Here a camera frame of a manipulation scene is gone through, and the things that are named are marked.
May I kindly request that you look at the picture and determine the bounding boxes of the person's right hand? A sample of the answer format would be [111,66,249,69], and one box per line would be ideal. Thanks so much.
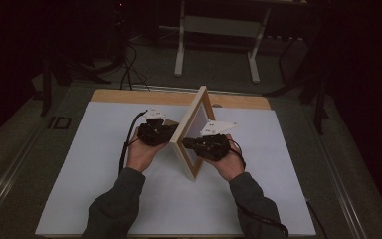
[205,133,247,182]

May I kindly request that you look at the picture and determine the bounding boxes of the wooden picture frame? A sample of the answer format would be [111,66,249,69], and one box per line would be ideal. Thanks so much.
[169,85,217,182]

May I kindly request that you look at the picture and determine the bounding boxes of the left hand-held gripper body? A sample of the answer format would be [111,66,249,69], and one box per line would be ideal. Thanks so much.
[137,108,170,146]

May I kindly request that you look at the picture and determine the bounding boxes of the black metal stand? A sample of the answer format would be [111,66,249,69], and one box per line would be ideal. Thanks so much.
[39,49,112,118]
[263,33,331,135]

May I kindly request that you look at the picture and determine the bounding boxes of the person's left hand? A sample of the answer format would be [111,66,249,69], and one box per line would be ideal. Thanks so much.
[126,128,168,173]

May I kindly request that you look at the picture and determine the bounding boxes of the black floor cables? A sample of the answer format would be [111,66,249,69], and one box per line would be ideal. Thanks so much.
[118,43,152,93]

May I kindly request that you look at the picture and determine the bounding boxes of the white table sheet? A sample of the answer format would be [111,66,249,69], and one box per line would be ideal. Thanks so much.
[34,101,316,237]

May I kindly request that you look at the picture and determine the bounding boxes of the black rectangular floor bracket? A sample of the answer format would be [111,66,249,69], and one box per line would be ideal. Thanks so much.
[48,116,73,130]

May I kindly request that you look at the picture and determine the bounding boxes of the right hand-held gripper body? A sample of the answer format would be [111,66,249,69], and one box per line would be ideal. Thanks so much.
[195,119,239,162]

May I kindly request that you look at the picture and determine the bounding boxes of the thin black cable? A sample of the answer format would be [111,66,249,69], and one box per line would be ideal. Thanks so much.
[305,198,328,239]

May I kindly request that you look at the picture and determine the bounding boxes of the white metal table frame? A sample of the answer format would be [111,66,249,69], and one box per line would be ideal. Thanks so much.
[173,0,273,84]

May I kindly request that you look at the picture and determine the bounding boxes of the grey metal floor rail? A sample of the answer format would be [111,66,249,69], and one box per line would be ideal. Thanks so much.
[0,122,48,227]
[302,106,369,239]

